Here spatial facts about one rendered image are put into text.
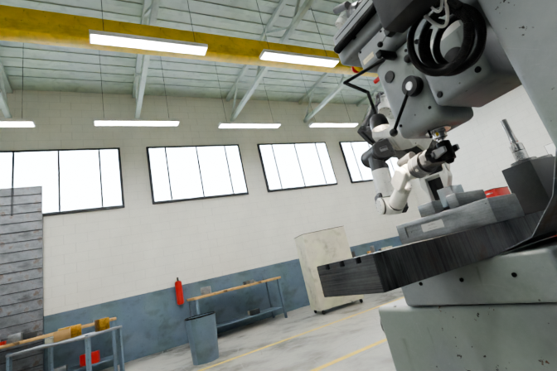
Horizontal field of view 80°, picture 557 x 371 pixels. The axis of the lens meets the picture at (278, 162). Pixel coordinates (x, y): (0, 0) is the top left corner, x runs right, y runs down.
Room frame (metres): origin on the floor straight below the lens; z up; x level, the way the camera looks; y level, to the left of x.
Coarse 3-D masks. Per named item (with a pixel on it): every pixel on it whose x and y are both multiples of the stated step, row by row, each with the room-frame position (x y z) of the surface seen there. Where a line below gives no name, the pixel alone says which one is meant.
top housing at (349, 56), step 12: (360, 12) 1.09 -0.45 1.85; (348, 24) 1.16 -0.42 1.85; (372, 24) 1.07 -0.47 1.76; (336, 36) 1.23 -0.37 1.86; (360, 36) 1.13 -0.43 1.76; (372, 36) 1.10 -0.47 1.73; (348, 48) 1.19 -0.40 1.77; (360, 48) 1.16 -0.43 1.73; (348, 60) 1.23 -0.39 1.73; (360, 60) 1.25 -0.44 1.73
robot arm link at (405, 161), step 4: (412, 152) 1.30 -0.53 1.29; (404, 156) 1.32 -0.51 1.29; (408, 156) 1.29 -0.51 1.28; (412, 156) 1.30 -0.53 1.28; (400, 160) 1.35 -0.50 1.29; (404, 160) 1.32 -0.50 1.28; (408, 160) 1.30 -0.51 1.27; (400, 164) 1.36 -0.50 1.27; (404, 164) 1.35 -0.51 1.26; (408, 164) 1.29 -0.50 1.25; (404, 168) 1.32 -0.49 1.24; (408, 168) 1.29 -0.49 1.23; (408, 172) 1.31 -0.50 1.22; (412, 172) 1.28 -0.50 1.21; (412, 176) 1.32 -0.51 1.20; (416, 176) 1.29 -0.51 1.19; (420, 176) 1.28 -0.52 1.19; (424, 176) 1.30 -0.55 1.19
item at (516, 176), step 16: (528, 160) 1.24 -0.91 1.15; (544, 160) 1.26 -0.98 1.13; (512, 176) 1.31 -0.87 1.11; (528, 176) 1.26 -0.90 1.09; (544, 176) 1.24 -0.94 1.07; (512, 192) 1.34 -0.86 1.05; (528, 192) 1.29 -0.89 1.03; (544, 192) 1.24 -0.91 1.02; (528, 208) 1.31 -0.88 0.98; (544, 208) 1.26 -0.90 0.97
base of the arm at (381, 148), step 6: (378, 144) 1.58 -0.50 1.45; (384, 144) 1.58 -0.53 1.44; (390, 144) 1.60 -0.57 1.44; (372, 150) 1.57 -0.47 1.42; (378, 150) 1.57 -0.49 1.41; (384, 150) 1.58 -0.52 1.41; (390, 150) 1.59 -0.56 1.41; (378, 156) 1.57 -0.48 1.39; (384, 156) 1.58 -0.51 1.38; (390, 156) 1.59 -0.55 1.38
